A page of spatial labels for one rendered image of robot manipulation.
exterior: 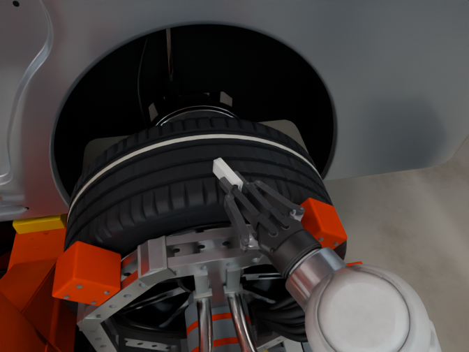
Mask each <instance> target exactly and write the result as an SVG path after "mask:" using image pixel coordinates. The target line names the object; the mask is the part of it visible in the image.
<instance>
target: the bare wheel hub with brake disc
mask: <svg viewBox="0 0 469 352"><path fill-rule="evenodd" d="M198 117H208V118H211V117H224V119H225V118H226V117H230V118H236V119H240V118H239V117H238V116H236V114H234V113H233V112H231V111H229V110H227V109H225V108H222V107H219V106H216V105H207V104H198V105H188V106H185V107H182V108H179V109H176V110H173V111H172V112H170V113H168V114H166V115H165V116H164V117H162V118H161V119H160V120H159V121H158V122H157V123H156V124H155V125H154V126H156V125H161V126H162V124H163V123H166V122H172V123H173V121H176V120H180V119H181V120H182V121H184V120H185V119H188V118H195V119H197V118H198Z"/></svg>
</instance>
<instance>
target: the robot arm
mask: <svg viewBox="0 0 469 352"><path fill-rule="evenodd" d="M213 173H214V174H215V175H216V176H217V177H218V178H219V179H220V182H219V184H220V187H221V188H222V189H223V190H224V192H226V193H227V194H226V195H225V200H224V205H223V206H224V208H225V211H226V212H227V215H228V217H229V219H230V221H231V223H232V226H233V228H234V230H235V232H236V234H237V236H238V238H239V247H240V251H241V252H243V253H246V252H247V251H248V249H257V250H258V251H259V252H260V253H261V254H264V255H265V256H266V257H267V258H268V259H269V260H270V262H271V264H272V265H273V266H274V267H275V268H276V269H277V271H278V272H279V273H280V274H281V276H282V277H283V278H284V279H287V280H286V283H285V287H286V289H287V290H288V292H289V293H290V294H291V296H292V297H293V298H294V299H295V300H296V301H297V302H298V304H299V305H300V306H301V308H302V309H303V310H304V312H305V329H306V336H307V339H308V342H309V344H310V347H311V349H312V351H313V352H442V351H441V348H440V344H439V341H438V338H437V335H436V331H435V328H434V325H433V322H432V321H431V320H429V317H428V314H427V312H426V309H425V307H424V304H423V302H422V301H421V299H420V297H419V296H418V294H417V293H416V292H415V290H414V289H413V288H412V287H411V286H410V285H409V284H408V283H407V282H406V281H404V280H403V279H402V278H400V277H399V276H398V275H396V274H394V273H393V272H390V271H389V270H386V269H384V268H382V267H378V266H375V265H367V264H354V265H351V266H348V265H347V264H346V263H345V262H344V261H343V260H342V259H341V258H340V257H339V256H338V254H337V253H336V252H335V251H334V250H333V249H332V248H330V247H323V248H322V245H321V244H320V243H319V242H318V241H317V240H316V239H315V238H314V237H313V236H312V234H311V233H310V232H309V231H307V230H304V227H303V224H302V223H301V220H302V217H303V215H304V212H305V208H304V207H302V206H300V205H296V204H294V203H291V202H290V201H289V200H288V199H286V198H284V197H283V196H282V195H281V194H279V193H277V192H276V191H275V190H273V189H272V188H270V187H269V186H267V185H266V184H265V183H263V182H261V181H260V180H255V182H247V181H246V180H245V179H244V178H243V177H242V176H241V174H240V173H239V172H237V171H234V172H233V171H232V170H231V169H230V167H229V166H228V165H227V164H226V163H225V162H224V161H223V159H222V158H218V159H215V160H214V165H213ZM241 191H242V192H241ZM240 212H241V213H242V214H243V215H244V216H245V218H246V219H247V220H248V221H249V223H250V224H251V225H252V226H253V230H254V231H255V232H256V233H257V240H255V239H254V237H253V235H252V234H249V231H248V228H247V225H246V223H245V221H244V219H243V217H242V215H241V213H240ZM281 213H282V214H284V215H285V216H283V215H282V214H281Z"/></svg>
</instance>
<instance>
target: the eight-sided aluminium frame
mask: <svg viewBox="0 0 469 352"><path fill-rule="evenodd" d="M218 247H228V249H224V250H218V251H209V252H204V253H200V250H203V249H213V248H218ZM262 264H270V265H272V264H271V262H270V260H269V259H268V258H267V257H266V256H265V255H264V254H261V253H260V252H259V251H258V250H257V249H248V251H247V252H246V253H243V252H241V251H240V247H239V238H238V236H237V234H236V232H235V230H234V228H228V229H223V230H213V231H207V232H202V233H193V234H187V235H178V236H172V237H166V236H165V235H164V236H162V237H159V238H156V239H152V240H147V241H146V242H145V243H144V244H141V245H138V246H137V249H136V250H135V251H134V252H133V253H131V254H130V255H128V256H127V257H126V258H125V259H123V260H122V261H121V290H120V291H119V292H118V293H116V294H114V295H113V296H112V297H111V298H109V299H108V300H106V301H105V302H104V303H103V304H101V305H100V306H96V305H89V304H85V303H81V302H79V303H78V309H77V325H78V326H79V331H82V332H83V333H84V335H85V336H86V338H87V339H88V340H89V342H90V343H91V345H92V346H93V347H94V348H95V350H96V351H97V352H151V351H141V350H135V349H126V346H134V347H140V348H145V349H155V350H161V351H167V352H188V340H187V339H172V338H167V337H159V336H155V335H146V334H142V333H137V332H129V331H125V330H121V329H119V328H118V326H117V324H116V322H115V320H114V318H113V316H112V315H113V314H114V313H115V312H117V311H119V310H120V309H121V308H122V307H124V306H126V305H127V304H128V303H129V302H131V301H133V300H134V299H135V298H137V297H138V296H140V295H142V294H143V293H144V292H145V291H147V290H149V289H150V288H151V287H152V286H154V285H156V284H157V283H158V282H161V281H164V280H166V279H171V278H176V277H185V276H190V275H194V274H198V273H203V272H217V271H221V270H227V269H230V268H235V267H248V266H254V265H262ZM251 327H252V331H253V337H254V340H255V345H256V349H257V350H258V352H264V351H267V349H268V348H270V347H272V346H275V345H277V344H279V343H281V342H283V341H285V340H287V338H285V337H283V336H281V335H279V334H277V333H275V332H273V333H272V336H268V337H261V338H258V337H257V333H256V329H255V325H252V326H251Z"/></svg>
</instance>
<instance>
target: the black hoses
mask: <svg viewBox="0 0 469 352"><path fill-rule="evenodd" d="M240 284H242V286H247V281H246V277H240ZM251 311H252V315H253V320H254V324H255V329H256V333H257V337H258V338H261V337H268V336H272V332H273V331H274V332H275V333H277V334H279V335H281V336H283V337H285V338H287V339H290V340H292V341H295V342H302V343H304V342H308V339H307V336H306V329H305V324H302V323H305V312H304V310H303V309H302V308H301V306H300V305H299V304H298V302H297V301H296V300H295V299H294V298H293V297H292V296H291V295H289V296H287V297H285V298H283V299H281V300H279V301H278V302H276V303H274V304H272V305H271V306H269V307H268V308H267V306H266V303H260V304H256V305H252V307H251ZM299 324H302V325H299Z"/></svg>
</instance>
